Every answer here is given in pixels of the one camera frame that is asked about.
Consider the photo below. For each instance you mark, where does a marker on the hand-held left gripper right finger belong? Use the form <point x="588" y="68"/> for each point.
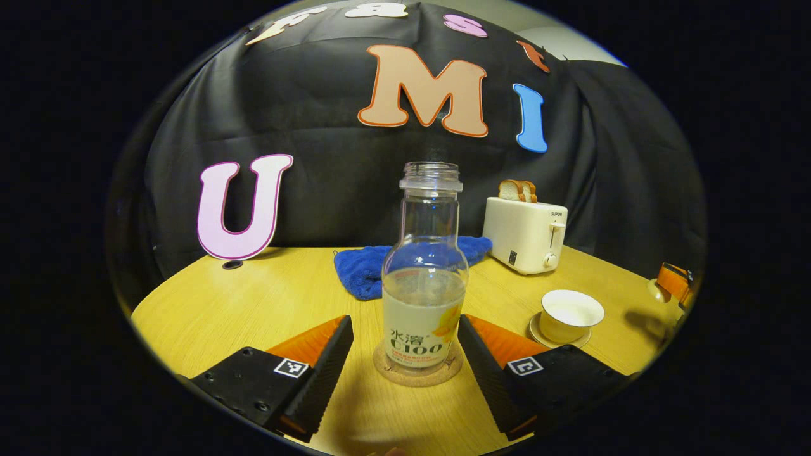
<point x="485" y="380"/>

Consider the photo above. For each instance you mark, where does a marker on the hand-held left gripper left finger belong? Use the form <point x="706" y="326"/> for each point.
<point x="326" y="380"/>

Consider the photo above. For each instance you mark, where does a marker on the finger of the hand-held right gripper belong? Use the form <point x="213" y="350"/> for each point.
<point x="675" y="282"/>

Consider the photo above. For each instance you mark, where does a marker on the cream teacup lid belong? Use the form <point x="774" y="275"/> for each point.
<point x="654" y="290"/>

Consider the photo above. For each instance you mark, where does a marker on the round cork coaster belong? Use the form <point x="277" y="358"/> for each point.
<point x="418" y="380"/>

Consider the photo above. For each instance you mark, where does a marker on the cream ceramic teacup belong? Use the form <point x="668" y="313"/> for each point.
<point x="561" y="329"/>

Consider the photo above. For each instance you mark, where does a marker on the clear plastic water bottle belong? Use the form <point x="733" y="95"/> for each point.
<point x="424" y="304"/>

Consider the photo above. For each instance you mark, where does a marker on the cream ceramic saucer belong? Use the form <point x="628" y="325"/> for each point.
<point x="536" y="332"/>

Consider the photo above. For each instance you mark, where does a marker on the blue folded towel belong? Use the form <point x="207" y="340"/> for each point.
<point x="361" y="272"/>

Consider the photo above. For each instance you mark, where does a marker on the black round table grommet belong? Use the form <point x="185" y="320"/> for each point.
<point x="232" y="265"/>

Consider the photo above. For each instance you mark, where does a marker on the cream toaster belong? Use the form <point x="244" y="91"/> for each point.
<point x="523" y="234"/>

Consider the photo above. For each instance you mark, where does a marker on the black backdrop cloth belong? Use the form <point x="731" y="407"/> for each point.
<point x="329" y="190"/>

